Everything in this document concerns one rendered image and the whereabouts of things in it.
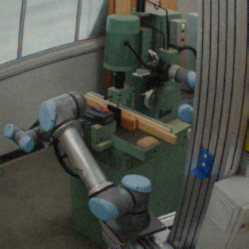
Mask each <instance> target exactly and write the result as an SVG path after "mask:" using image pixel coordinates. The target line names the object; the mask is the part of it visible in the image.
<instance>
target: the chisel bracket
mask: <svg viewBox="0 0 249 249"><path fill-rule="evenodd" d="M132 91H135V86H133V85H131V84H129V83H127V82H125V83H124V88H122V89H116V88H114V87H112V88H110V89H108V92H107V96H113V97H112V98H109V99H107V100H108V101H110V102H112V103H114V104H119V103H121V102H124V101H126V100H130V99H132V95H131V94H130V92H132Z"/></svg>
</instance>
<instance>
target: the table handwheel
mask: <svg viewBox="0 0 249 249"><path fill-rule="evenodd" d="M53 146H54V152H55V155H56V157H57V158H58V162H59V163H60V164H61V166H62V168H63V169H64V170H65V171H66V173H67V174H70V175H71V176H73V177H75V178H81V177H80V176H79V174H78V173H76V172H74V171H72V170H70V169H69V168H68V166H66V164H65V162H64V160H63V158H64V157H67V158H69V157H68V155H67V153H65V154H64V155H62V156H61V155H60V152H59V150H58V140H57V141H55V142H53ZM69 159H70V158H69Z"/></svg>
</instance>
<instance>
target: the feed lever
mask: <svg viewBox="0 0 249 249"><path fill-rule="evenodd" d="M130 43H131V42H130V41H129V40H127V39H126V40H124V41H123V45H124V46H128V47H129V48H130V49H131V50H132V52H133V54H134V55H135V56H136V57H137V59H138V60H139V61H140V62H141V63H142V64H143V66H144V68H146V70H149V69H148V68H147V67H145V63H144V61H143V60H142V59H141V58H140V57H139V55H138V54H136V51H135V50H134V49H133V48H132V46H131V45H130ZM149 71H150V70H149ZM150 72H151V71H150ZM162 79H163V78H161V77H154V78H151V80H150V82H151V85H153V86H157V87H158V88H160V87H161V86H162V85H165V84H166V83H164V82H163V80H162Z"/></svg>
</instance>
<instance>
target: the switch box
mask: <svg viewBox="0 0 249 249"><path fill-rule="evenodd" d="M182 24H184V29H181V27H183V26H182ZM182 30H184V32H183V33H184V35H183V34H182V32H181V31H182ZM181 34H182V35H181ZM169 37H170V39H169V44H172V45H175V46H179V45H180V46H181V45H183V44H186V43H187V40H186V39H187V21H185V20H182V19H172V20H170V34H169ZM183 37H184V43H182V44H181V42H182V40H181V38H183Z"/></svg>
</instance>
